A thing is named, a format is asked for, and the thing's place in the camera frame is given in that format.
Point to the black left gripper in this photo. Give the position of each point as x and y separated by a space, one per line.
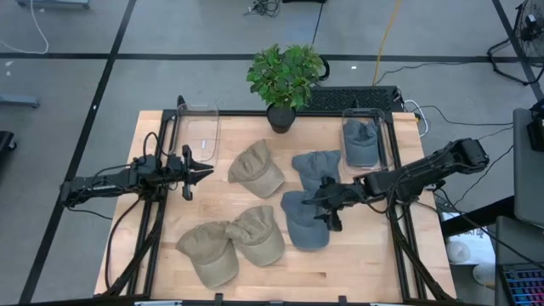
187 174

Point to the black floor fan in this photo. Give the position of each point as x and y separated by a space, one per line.
531 34

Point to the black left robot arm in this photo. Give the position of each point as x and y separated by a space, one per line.
98 185

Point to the green leafy small tree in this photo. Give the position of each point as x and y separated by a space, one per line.
285 76

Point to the clear plastic bin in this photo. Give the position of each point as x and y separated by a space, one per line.
200 127
384 140

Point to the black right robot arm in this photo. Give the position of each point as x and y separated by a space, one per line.
425 170

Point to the grey-blue baseball cap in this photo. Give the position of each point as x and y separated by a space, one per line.
316 168
299 229
361 144

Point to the white round cup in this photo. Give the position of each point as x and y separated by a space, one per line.
484 275
458 251

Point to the grey side table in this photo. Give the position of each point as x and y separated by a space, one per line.
529 183

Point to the black aluminium table frame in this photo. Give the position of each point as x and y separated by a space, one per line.
238 113

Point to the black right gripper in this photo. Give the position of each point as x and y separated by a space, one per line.
344 194

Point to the black perforated computer case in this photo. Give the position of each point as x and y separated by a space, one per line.
353 98

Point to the beige baseball cap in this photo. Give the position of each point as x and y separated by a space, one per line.
208 255
255 170
259 242

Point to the black plant pot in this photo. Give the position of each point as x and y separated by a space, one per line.
280 121

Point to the laptop with rainbow keyboard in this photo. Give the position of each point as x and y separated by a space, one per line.
525 287

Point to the grey furniture foot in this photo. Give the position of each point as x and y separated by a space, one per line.
19 100
55 3

